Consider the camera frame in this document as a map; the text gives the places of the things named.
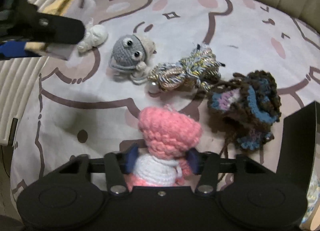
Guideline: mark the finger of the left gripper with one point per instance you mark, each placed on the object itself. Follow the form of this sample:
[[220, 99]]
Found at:
[[15, 49]]

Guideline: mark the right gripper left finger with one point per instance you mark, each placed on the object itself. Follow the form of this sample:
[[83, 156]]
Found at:
[[116, 166]]

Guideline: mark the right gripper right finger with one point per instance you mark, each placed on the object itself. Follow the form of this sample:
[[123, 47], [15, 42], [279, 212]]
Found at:
[[207, 165]]

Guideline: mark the pink white crochet doll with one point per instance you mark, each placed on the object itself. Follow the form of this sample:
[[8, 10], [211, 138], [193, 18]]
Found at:
[[168, 136]]

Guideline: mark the brown blue crochet piece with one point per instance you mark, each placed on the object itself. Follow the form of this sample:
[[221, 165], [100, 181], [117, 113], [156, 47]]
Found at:
[[250, 105]]

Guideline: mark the black storage box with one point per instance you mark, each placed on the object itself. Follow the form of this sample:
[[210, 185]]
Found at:
[[298, 146]]

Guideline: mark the wooden box lid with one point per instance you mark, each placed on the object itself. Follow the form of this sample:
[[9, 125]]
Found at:
[[75, 9]]

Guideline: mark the cream ribbed headboard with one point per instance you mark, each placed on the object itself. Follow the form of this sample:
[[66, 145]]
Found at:
[[18, 77]]

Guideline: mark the white yarn ball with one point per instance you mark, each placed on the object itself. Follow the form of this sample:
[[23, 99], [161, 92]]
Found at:
[[94, 37]]

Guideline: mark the cartoon bear bed sheet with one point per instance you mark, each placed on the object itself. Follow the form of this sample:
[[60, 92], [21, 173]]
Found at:
[[82, 106]]

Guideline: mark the blue floral fabric pouch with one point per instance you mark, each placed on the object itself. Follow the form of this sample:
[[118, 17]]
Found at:
[[310, 220]]

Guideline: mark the grey crochet octopus toy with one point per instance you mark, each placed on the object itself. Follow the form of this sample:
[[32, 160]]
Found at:
[[131, 56]]

